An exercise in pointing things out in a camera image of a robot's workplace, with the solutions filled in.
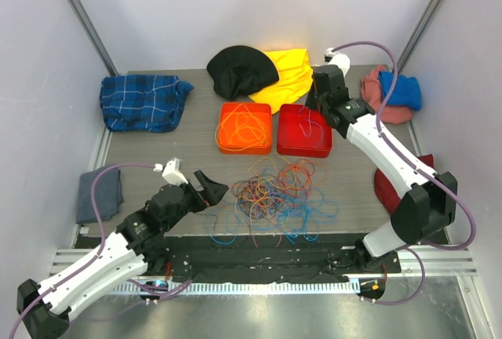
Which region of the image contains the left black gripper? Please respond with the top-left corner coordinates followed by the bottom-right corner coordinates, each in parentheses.
top-left (162, 170), bottom-right (227, 231)

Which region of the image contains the blue wire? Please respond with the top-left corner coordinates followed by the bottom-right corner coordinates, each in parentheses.
top-left (296, 105), bottom-right (331, 151)

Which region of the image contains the orange yellow wire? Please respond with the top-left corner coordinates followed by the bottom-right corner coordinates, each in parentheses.
top-left (214, 104), bottom-right (271, 154)

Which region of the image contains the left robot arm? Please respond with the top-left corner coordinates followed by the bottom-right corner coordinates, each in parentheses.
top-left (16, 170), bottom-right (228, 338)

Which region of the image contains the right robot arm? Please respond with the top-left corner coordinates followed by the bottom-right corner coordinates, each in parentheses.
top-left (306, 64), bottom-right (458, 272)

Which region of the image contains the yellow cloth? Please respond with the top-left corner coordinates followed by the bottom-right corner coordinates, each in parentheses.
top-left (249, 49), bottom-right (313, 114)

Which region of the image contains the pink cloth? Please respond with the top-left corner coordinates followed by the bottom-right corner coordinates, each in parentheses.
top-left (360, 65), bottom-right (413, 125)

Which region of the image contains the red plastic box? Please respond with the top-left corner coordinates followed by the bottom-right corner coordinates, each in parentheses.
top-left (276, 104), bottom-right (333, 159)

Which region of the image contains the orange plastic box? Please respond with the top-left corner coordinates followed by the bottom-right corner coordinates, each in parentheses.
top-left (215, 102), bottom-right (272, 155)

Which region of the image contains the black cloth hat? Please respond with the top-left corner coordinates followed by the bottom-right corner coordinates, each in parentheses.
top-left (206, 46), bottom-right (279, 101)

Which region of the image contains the grey cloth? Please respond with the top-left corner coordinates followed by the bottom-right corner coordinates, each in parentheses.
top-left (75, 166), bottom-right (124, 224)

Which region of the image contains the dark red cloth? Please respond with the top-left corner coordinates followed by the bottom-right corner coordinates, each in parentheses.
top-left (373, 153), bottom-right (436, 217)

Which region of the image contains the blue plaid cloth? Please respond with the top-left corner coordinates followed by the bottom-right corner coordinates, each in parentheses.
top-left (99, 75), bottom-right (194, 133)

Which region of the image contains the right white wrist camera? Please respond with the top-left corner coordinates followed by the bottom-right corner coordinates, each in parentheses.
top-left (324, 49), bottom-right (351, 76)

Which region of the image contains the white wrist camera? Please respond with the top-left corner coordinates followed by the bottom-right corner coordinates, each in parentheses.
top-left (153, 157), bottom-right (188, 186)
top-left (324, 49), bottom-right (351, 76)

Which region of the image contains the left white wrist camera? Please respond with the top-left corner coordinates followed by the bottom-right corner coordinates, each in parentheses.
top-left (153, 157), bottom-right (188, 186)

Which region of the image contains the tangled wire pile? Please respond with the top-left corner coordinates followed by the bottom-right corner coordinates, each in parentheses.
top-left (203, 156), bottom-right (340, 249)

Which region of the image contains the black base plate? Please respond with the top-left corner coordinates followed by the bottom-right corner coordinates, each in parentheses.
top-left (74, 232), bottom-right (450, 284)

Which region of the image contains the white cable duct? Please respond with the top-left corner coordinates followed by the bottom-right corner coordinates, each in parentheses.
top-left (113, 280), bottom-right (361, 296)

